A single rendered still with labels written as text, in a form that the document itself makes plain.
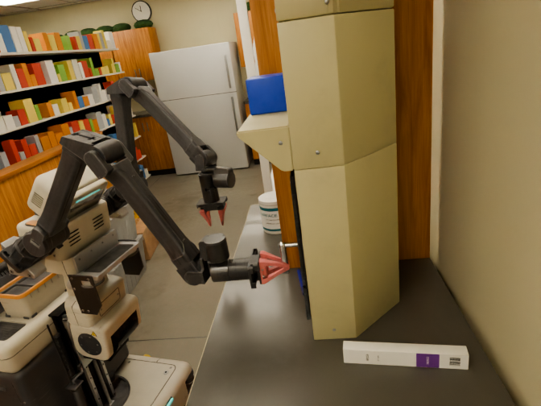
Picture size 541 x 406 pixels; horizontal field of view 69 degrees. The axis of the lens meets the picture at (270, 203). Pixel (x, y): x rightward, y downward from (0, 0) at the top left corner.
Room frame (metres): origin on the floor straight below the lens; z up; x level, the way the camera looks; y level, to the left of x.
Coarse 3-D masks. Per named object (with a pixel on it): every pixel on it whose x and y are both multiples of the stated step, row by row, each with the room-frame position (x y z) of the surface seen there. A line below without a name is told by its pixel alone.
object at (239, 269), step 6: (252, 252) 0.93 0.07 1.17; (240, 258) 0.92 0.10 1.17; (246, 258) 0.91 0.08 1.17; (234, 264) 0.90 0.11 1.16; (240, 264) 0.89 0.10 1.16; (246, 264) 0.89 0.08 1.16; (234, 270) 0.89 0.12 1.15; (240, 270) 0.88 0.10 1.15; (246, 270) 0.88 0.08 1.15; (252, 270) 0.85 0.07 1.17; (234, 276) 0.88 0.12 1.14; (240, 276) 0.88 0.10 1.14; (246, 276) 0.88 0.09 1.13; (252, 276) 0.87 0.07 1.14; (252, 282) 0.86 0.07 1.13; (252, 288) 0.86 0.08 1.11
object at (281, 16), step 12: (276, 0) 0.84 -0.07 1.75; (288, 0) 0.84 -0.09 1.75; (300, 0) 0.83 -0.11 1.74; (312, 0) 0.83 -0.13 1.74; (324, 0) 0.83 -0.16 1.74; (336, 0) 0.83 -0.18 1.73; (348, 0) 0.85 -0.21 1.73; (360, 0) 0.87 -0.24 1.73; (372, 0) 0.90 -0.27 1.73; (384, 0) 0.92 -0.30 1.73; (276, 12) 0.84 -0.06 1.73; (288, 12) 0.84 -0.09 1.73; (300, 12) 0.83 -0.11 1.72; (312, 12) 0.83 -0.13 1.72; (324, 12) 0.83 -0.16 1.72; (336, 12) 0.83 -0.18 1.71; (348, 12) 1.07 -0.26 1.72
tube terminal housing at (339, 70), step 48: (288, 48) 0.83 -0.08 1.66; (336, 48) 0.82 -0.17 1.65; (384, 48) 0.92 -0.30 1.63; (288, 96) 0.84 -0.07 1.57; (336, 96) 0.82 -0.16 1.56; (384, 96) 0.91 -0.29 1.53; (336, 144) 0.82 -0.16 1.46; (384, 144) 0.91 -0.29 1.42; (336, 192) 0.82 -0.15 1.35; (384, 192) 0.91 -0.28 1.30; (336, 240) 0.83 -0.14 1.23; (384, 240) 0.90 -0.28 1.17; (336, 288) 0.83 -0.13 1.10; (384, 288) 0.90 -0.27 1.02; (336, 336) 0.83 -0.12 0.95
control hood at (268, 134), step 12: (252, 120) 0.97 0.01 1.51; (264, 120) 0.95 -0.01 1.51; (276, 120) 0.92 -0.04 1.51; (240, 132) 0.85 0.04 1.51; (252, 132) 0.85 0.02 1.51; (264, 132) 0.84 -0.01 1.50; (276, 132) 0.84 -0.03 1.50; (288, 132) 0.84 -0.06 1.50; (252, 144) 0.85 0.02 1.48; (264, 144) 0.84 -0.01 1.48; (276, 144) 0.84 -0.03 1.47; (288, 144) 0.84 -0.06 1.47; (264, 156) 0.85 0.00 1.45; (276, 156) 0.84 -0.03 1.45; (288, 156) 0.84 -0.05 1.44; (288, 168) 0.84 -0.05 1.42
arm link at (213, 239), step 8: (200, 240) 0.92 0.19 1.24; (208, 240) 0.91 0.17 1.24; (216, 240) 0.90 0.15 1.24; (224, 240) 0.90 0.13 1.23; (200, 248) 0.91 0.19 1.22; (208, 248) 0.89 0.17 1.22; (216, 248) 0.89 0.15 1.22; (224, 248) 0.90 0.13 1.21; (200, 256) 0.91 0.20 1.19; (208, 256) 0.90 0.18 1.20; (216, 256) 0.89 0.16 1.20; (224, 256) 0.89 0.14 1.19; (200, 264) 0.91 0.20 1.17; (192, 272) 0.90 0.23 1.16; (200, 272) 0.89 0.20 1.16; (208, 272) 0.92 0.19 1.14; (192, 280) 0.90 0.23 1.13; (200, 280) 0.90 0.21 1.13
